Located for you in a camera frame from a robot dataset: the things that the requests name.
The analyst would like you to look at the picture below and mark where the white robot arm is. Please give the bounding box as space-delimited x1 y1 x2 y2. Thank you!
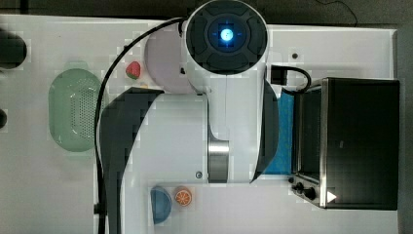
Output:
98 0 278 234

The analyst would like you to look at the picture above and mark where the blue oven door mat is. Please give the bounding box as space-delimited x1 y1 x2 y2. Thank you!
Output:
264 93 294 175

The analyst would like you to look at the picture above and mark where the black toaster oven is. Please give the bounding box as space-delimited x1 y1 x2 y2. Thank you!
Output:
289 78 399 211

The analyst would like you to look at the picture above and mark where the lilac round plate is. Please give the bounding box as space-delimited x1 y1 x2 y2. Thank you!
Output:
144 30 194 94

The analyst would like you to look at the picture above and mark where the plush orange slice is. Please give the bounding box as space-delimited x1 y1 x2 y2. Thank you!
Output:
174 187 192 207

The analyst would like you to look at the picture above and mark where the pink plush strawberry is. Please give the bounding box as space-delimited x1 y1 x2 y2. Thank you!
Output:
126 61 141 80

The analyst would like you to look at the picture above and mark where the blue cup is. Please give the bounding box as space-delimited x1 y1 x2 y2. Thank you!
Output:
150 186 172 224

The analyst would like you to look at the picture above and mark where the green perforated colander basket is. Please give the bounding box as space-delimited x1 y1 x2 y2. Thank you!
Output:
48 61 100 152

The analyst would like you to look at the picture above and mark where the black round container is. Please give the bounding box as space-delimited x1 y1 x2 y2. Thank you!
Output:
0 29 27 69

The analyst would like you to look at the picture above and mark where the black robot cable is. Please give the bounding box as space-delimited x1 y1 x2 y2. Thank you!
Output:
93 17 187 234

